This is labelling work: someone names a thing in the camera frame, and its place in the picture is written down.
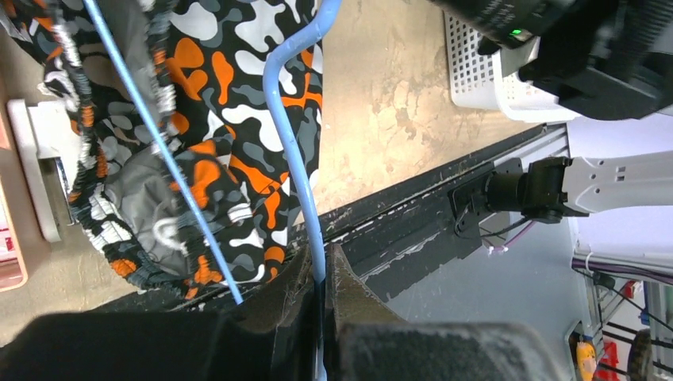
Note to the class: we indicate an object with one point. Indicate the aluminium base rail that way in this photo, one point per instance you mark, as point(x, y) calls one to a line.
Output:
point(397, 236)

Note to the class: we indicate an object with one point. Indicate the white plastic basket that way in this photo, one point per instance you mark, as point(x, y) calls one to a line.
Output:
point(491, 82)

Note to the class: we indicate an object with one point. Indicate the orange camouflage shorts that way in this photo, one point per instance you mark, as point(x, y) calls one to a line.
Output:
point(199, 66)

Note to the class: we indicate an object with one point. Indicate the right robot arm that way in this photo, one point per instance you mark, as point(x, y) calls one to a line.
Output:
point(605, 60)

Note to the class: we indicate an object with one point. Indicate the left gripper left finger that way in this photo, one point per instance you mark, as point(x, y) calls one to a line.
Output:
point(268, 337)

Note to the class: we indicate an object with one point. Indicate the white stapler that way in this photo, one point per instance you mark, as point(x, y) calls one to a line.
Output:
point(43, 133)

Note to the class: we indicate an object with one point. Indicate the peach plastic file organizer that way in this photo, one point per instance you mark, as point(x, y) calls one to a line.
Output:
point(14, 195)

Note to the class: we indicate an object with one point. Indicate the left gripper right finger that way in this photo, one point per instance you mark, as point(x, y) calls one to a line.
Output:
point(369, 341)

